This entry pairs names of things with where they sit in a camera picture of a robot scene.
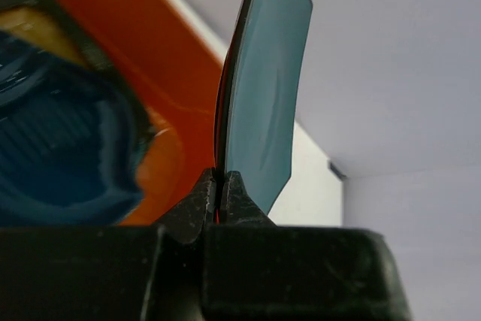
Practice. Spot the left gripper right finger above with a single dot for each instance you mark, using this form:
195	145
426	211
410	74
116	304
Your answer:
255	270

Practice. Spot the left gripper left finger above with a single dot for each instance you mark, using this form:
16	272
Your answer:
109	272

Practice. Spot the dark blue leaf plate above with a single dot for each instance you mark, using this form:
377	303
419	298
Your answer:
71	141

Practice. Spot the teal square large plate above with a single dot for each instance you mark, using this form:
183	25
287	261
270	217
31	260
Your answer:
257	96

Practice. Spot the amber black-rimmed square plate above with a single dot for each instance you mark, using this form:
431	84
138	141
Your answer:
46	24

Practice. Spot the orange plastic bin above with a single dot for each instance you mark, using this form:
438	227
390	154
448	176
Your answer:
176	73

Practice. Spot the aluminium table frame rail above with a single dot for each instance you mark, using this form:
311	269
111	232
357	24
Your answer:
336	171

